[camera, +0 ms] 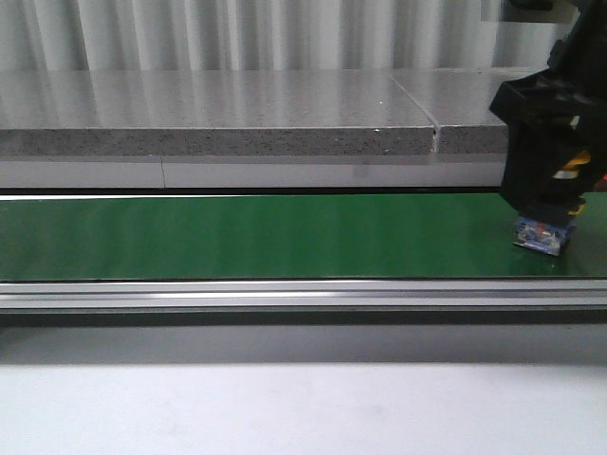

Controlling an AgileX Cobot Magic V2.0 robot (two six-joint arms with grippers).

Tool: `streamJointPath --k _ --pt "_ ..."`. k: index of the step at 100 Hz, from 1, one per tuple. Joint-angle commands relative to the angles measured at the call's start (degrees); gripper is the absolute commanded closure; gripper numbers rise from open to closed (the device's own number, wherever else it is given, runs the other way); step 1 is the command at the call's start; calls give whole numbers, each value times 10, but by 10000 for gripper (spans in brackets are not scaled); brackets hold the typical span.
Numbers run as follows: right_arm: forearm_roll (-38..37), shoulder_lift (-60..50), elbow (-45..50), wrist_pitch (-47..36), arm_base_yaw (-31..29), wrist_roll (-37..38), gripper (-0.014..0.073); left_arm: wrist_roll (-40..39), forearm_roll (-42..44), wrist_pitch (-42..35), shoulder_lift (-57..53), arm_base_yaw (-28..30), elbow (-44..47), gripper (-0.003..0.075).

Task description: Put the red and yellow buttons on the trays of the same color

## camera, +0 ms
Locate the grey stone slab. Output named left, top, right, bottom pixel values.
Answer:
left=1, top=70, right=434, bottom=157
left=392, top=67, right=537, bottom=156

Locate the aluminium conveyor side rail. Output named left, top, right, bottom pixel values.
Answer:
left=1, top=278, right=606, bottom=312

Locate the grey stone slab right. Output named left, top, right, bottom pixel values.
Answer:
left=392, top=67, right=537, bottom=156

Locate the white curtain backdrop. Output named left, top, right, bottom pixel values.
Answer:
left=1, top=1, right=569, bottom=71

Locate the green conveyor belt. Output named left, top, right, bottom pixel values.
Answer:
left=1, top=193, right=606, bottom=282

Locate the red object behind conveyor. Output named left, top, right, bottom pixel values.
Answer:
left=594, top=175, right=607, bottom=192

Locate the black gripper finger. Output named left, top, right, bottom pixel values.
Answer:
left=500, top=118, right=598, bottom=219

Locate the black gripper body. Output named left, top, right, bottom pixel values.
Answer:
left=489, top=1, right=606, bottom=124

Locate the grey stone slab left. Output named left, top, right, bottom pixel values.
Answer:
left=1, top=70, right=434, bottom=157

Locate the yellow mushroom push button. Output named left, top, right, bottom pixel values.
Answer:
left=514, top=151, right=591, bottom=256

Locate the white panel under slabs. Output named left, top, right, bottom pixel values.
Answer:
left=1, top=155, right=505, bottom=189

